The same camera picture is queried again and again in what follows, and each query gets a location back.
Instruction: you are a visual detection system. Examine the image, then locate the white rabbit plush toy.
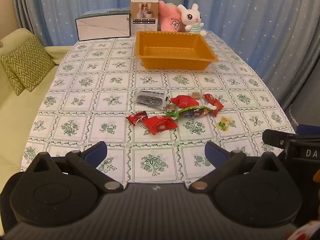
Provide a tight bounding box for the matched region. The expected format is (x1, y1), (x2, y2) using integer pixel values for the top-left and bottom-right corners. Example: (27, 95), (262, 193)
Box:
(177, 3), (207, 36)

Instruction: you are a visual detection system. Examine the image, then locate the dark cloth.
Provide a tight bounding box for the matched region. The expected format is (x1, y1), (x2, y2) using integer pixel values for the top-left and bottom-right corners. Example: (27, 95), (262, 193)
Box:
(285, 97), (320, 135)

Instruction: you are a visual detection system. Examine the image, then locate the red twisted-end snack packet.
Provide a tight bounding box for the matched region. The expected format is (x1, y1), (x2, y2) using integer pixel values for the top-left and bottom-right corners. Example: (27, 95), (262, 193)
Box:
(203, 94), (224, 117)

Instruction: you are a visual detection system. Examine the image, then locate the large red snack packet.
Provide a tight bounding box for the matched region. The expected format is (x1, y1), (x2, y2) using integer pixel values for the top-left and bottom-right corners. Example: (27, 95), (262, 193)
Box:
(142, 116), (179, 136)

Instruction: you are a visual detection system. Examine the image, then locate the pale green sofa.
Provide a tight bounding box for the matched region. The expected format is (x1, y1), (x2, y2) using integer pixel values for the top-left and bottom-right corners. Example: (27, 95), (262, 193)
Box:
(0, 27), (73, 198)

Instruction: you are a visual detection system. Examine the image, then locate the small white product box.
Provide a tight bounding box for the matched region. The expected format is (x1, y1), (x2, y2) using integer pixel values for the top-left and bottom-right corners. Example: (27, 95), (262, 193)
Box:
(130, 0), (159, 32)

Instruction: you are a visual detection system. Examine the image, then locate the black snack packet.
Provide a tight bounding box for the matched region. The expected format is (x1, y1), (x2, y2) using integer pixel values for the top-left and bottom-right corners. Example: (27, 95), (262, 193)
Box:
(134, 90), (169, 110)

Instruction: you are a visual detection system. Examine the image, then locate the person's red white clothing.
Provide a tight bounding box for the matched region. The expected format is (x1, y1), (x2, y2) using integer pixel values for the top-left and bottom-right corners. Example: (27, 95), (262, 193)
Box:
(287, 220), (320, 240)

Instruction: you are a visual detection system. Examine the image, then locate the red pillow snack packet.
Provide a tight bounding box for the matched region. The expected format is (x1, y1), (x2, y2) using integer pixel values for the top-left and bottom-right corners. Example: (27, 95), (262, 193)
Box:
(170, 95), (200, 108)

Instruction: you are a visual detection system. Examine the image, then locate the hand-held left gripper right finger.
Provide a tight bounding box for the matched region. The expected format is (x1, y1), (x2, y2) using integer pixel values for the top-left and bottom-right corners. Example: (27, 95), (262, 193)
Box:
(189, 141), (293, 193)

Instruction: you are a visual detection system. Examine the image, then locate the green zigzag cushion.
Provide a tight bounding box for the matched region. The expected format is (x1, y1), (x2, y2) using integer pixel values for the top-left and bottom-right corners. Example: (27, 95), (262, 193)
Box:
(0, 34), (56, 92)
(0, 65), (26, 96)

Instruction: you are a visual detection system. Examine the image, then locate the small red snack packet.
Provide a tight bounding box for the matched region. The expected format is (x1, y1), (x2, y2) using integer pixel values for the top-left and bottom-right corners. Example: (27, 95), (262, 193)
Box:
(126, 111), (149, 126)

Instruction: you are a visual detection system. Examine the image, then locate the yellow green candy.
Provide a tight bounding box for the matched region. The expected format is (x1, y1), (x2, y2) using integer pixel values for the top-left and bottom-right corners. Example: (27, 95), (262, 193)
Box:
(217, 116), (232, 131)

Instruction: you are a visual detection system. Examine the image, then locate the orange plastic tray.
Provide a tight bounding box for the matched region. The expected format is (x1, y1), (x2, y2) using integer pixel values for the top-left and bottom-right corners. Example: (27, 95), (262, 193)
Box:
(135, 31), (219, 70)

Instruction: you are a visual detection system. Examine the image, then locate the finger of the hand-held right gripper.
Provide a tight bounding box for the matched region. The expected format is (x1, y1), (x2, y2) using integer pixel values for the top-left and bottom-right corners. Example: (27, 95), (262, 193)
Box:
(262, 129), (302, 151)

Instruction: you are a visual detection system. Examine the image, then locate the green and silver snack packet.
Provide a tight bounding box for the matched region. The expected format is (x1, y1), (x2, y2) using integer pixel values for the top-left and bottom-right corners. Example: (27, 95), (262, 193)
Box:
(165, 106), (213, 120)

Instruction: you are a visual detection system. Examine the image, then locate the blue star curtain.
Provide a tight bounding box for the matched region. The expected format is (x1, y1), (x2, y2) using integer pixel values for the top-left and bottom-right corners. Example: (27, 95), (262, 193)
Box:
(187, 0), (320, 112)
(11, 0), (191, 47)

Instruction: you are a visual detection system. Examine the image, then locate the pink star plush toy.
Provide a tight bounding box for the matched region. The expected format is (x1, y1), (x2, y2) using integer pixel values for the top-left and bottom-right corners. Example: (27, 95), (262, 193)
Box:
(158, 1), (187, 32)

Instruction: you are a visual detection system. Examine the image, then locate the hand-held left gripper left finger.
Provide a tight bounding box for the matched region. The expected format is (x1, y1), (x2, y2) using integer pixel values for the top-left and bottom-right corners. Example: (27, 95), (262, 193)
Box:
(19, 141), (123, 193)

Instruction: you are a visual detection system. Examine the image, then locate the long white green box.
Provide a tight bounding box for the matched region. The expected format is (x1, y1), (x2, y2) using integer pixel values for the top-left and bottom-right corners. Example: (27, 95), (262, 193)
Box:
(75, 9), (131, 42)

